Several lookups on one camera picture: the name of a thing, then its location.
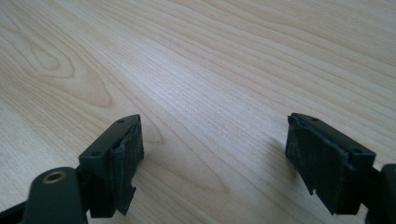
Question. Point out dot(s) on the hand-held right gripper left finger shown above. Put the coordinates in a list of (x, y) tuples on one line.
[(107, 158)]

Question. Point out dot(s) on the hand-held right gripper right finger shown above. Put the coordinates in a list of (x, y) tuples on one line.
[(327, 158)]

